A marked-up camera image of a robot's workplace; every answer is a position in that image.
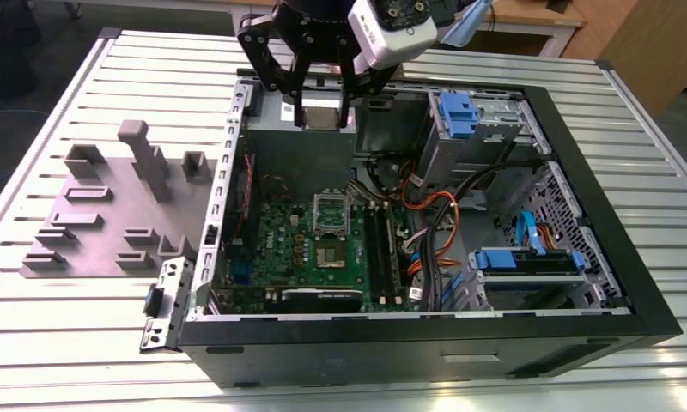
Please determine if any black graphics card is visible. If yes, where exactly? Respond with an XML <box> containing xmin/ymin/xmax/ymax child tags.
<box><xmin>264</xmin><ymin>286</ymin><xmax>364</xmax><ymax>314</ymax></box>

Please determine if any black RAM slot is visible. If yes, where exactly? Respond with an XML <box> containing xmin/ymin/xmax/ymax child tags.
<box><xmin>380</xmin><ymin>200</ymin><xmax>407</xmax><ymax>301</ymax></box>
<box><xmin>364</xmin><ymin>202</ymin><xmax>385</xmax><ymax>302</ymax></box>

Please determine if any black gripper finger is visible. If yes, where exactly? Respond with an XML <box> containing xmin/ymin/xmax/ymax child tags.
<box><xmin>335</xmin><ymin>33</ymin><xmax>400</xmax><ymax>130</ymax></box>
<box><xmin>237</xmin><ymin>15</ymin><xmax>316</xmax><ymax>130</ymax></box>

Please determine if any black wire bundle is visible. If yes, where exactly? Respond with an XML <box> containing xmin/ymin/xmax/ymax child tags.
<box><xmin>420</xmin><ymin>161</ymin><xmax>551</xmax><ymax>312</ymax></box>

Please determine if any blue flat data wire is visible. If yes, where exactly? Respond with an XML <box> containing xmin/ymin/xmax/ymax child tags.
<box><xmin>514</xmin><ymin>209</ymin><xmax>558</xmax><ymax>258</ymax></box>

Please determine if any wooden desk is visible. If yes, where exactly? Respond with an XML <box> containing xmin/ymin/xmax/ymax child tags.
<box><xmin>474</xmin><ymin>0</ymin><xmax>586</xmax><ymax>59</ymax></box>

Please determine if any grey parts rack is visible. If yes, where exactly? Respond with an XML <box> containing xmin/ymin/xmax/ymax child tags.
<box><xmin>20</xmin><ymin>119</ymin><xmax>223</xmax><ymax>280</ymax></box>

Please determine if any black PC case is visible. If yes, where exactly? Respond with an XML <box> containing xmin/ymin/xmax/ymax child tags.
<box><xmin>140</xmin><ymin>67</ymin><xmax>683</xmax><ymax>388</ymax></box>

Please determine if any silver disk bay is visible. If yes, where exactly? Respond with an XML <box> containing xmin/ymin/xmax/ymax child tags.
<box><xmin>463</xmin><ymin>257</ymin><xmax>628</xmax><ymax>313</ymax></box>

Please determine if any blue drive latch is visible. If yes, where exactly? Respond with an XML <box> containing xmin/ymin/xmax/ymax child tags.
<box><xmin>440</xmin><ymin>92</ymin><xmax>482</xmax><ymax>139</ymax></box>

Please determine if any silver CPU chip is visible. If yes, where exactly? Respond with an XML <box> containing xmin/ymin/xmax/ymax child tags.
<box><xmin>303</xmin><ymin>106</ymin><xmax>341</xmax><ymax>130</ymax></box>

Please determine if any red thin wire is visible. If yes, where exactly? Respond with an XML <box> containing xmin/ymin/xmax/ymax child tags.
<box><xmin>235</xmin><ymin>152</ymin><xmax>256</xmax><ymax>248</ymax></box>

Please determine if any white desk frame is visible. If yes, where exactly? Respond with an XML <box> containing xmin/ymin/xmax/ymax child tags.
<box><xmin>61</xmin><ymin>0</ymin><xmax>253</xmax><ymax>39</ymax></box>

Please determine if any grey power supply unit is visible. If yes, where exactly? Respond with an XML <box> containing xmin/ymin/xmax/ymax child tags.
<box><xmin>243</xmin><ymin>88</ymin><xmax>360</xmax><ymax>203</ymax></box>

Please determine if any green motherboard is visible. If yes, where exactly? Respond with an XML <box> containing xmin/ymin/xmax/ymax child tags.
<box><xmin>212</xmin><ymin>188</ymin><xmax>424</xmax><ymax>314</ymax></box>

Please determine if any CPU socket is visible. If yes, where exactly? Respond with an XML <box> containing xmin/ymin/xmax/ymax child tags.
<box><xmin>312</xmin><ymin>242</ymin><xmax>351</xmax><ymax>271</ymax></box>

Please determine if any hard disk in blue carrier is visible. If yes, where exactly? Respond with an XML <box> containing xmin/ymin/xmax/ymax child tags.
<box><xmin>470</xmin><ymin>249</ymin><xmax>587</xmax><ymax>276</ymax></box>

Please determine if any silver drive cage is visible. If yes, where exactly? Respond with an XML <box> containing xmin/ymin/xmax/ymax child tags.
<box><xmin>418</xmin><ymin>88</ymin><xmax>552</xmax><ymax>190</ymax></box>

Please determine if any orange wire bundle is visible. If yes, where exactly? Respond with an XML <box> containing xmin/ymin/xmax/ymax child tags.
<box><xmin>399</xmin><ymin>191</ymin><xmax>460</xmax><ymax>276</ymax></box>

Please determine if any wooden cabinet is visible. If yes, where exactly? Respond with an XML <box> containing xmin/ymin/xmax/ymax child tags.
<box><xmin>566</xmin><ymin>0</ymin><xmax>687</xmax><ymax>117</ymax></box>

